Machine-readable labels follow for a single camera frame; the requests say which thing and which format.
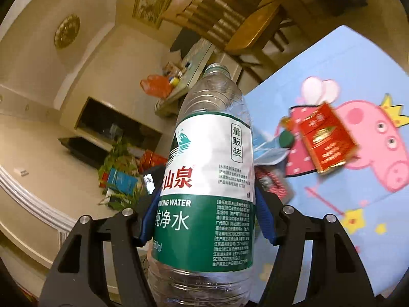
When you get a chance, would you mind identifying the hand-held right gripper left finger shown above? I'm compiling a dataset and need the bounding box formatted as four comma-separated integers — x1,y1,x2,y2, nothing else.
38,192,162,307

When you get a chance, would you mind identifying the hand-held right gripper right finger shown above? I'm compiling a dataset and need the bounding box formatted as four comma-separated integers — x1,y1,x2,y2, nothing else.
255,184,376,307

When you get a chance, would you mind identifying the clear green-label water bottle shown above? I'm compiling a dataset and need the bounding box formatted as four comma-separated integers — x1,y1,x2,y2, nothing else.
145,63,256,307

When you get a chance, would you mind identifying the blue box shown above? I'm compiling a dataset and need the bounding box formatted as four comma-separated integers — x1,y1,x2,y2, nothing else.
107,168,139,195

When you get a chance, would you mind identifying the red patterned packet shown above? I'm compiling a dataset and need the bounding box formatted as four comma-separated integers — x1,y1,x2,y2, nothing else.
256,165,294,203

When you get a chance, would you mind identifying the green potted plant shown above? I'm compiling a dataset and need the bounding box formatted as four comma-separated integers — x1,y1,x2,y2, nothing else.
97,137,144,212

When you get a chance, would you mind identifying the crumpled white blue wrapper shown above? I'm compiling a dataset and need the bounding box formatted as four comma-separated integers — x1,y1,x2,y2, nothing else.
254,131,290,167

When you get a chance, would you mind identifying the black television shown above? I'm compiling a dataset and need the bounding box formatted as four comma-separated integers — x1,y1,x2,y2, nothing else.
78,97,163,148

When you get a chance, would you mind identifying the green bottle cap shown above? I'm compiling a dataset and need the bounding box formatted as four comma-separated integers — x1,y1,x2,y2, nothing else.
278,131,294,148

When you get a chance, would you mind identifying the black television stand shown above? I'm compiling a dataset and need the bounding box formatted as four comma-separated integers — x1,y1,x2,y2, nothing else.
58,136,112,168

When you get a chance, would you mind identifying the orange plastic bag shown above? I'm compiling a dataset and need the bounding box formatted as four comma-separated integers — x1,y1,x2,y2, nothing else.
140,74,173,98

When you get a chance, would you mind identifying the red cigarette box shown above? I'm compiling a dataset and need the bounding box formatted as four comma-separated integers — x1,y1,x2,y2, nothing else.
297,102,358,175

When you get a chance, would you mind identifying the low glass side table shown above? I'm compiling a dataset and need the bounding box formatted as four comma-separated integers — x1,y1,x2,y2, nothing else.
155,38,218,117

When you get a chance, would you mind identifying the blue cartoon pig mat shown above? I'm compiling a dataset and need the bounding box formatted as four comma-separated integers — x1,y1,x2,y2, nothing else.
238,24,409,298

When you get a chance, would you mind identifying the wooden slatted chair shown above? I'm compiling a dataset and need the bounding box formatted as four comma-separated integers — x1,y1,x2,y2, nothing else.
161,0,290,68

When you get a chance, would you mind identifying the round gold wall ornament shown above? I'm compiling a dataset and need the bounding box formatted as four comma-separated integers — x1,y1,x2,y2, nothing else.
54,14,81,50

